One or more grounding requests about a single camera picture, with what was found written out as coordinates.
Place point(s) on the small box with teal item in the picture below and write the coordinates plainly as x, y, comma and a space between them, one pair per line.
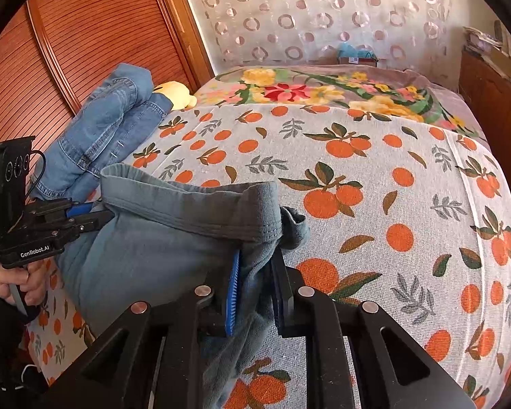
357, 53

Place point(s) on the stack of papers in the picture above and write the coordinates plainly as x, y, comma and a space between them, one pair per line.
489, 44

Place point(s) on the wooden cabinet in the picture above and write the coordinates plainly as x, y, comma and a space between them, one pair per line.
494, 106

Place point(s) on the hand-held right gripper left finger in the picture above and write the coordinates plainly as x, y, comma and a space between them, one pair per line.
233, 298

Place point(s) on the pile of folded blue jeans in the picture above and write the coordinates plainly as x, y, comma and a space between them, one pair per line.
102, 128

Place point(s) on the yellow plush toy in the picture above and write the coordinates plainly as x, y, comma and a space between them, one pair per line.
176, 93

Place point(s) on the person's left forearm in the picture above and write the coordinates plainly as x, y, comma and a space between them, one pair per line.
0, 336

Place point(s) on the orange fruit print bedsheet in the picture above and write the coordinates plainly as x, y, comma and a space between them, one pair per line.
366, 221

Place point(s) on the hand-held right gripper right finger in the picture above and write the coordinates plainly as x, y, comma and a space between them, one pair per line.
281, 302

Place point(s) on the grey blue sweatpants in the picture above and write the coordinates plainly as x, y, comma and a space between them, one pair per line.
162, 243

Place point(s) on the person's left hand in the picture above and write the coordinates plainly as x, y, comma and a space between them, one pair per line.
36, 281

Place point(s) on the floral blanket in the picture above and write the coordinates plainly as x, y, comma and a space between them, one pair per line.
315, 89

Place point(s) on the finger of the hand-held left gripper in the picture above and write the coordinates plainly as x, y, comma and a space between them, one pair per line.
79, 210
93, 221

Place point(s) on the circle pattern sheer curtain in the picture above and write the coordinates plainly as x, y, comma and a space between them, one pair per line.
323, 4

